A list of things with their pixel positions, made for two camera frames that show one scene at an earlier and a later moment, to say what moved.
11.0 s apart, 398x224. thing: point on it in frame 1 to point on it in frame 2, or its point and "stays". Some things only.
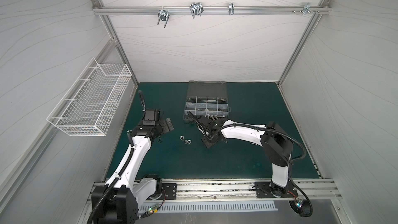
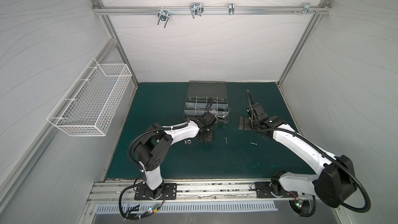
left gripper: x=165 y=128 to x=210 y=137
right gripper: x=205 y=127 to x=253 y=109
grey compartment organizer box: x=208 y=99 stays
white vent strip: x=207 y=206 stays
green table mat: x=182 y=154 stays
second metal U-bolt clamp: x=197 y=9 stays
